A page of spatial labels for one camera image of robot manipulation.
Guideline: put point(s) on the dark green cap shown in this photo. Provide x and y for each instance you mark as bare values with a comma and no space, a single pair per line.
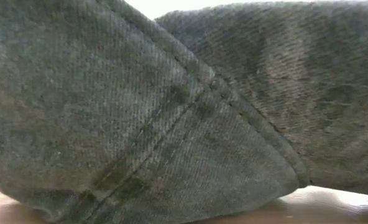
140,109

